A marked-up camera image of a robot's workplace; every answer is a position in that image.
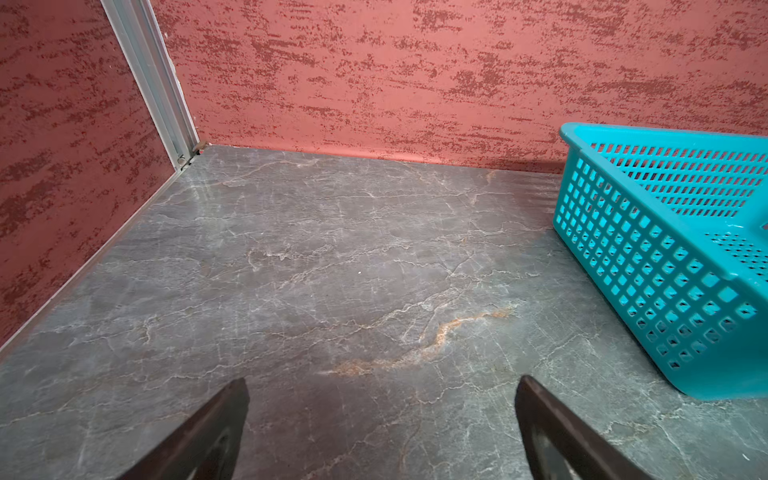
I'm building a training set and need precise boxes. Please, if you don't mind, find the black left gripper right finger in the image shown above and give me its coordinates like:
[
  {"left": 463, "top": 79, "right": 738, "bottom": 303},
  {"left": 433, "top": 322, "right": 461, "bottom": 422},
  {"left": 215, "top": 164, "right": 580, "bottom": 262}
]
[{"left": 514, "top": 375, "right": 650, "bottom": 479}]

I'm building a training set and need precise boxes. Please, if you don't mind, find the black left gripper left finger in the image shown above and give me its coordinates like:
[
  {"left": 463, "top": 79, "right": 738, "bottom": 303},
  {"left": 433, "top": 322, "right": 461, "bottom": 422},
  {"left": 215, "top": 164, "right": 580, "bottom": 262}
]
[{"left": 121, "top": 378, "right": 250, "bottom": 479}]

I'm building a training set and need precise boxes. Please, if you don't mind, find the teal plastic perforated basket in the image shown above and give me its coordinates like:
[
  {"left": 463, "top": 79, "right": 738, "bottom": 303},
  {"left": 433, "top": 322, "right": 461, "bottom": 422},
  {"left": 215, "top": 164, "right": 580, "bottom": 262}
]
[{"left": 553, "top": 123, "right": 767, "bottom": 400}]

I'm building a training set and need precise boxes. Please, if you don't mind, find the aluminium corner post left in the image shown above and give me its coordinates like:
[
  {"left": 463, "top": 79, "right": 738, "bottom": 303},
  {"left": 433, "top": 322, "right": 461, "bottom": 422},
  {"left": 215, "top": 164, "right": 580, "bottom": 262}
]
[{"left": 101, "top": 0, "right": 200, "bottom": 171}]

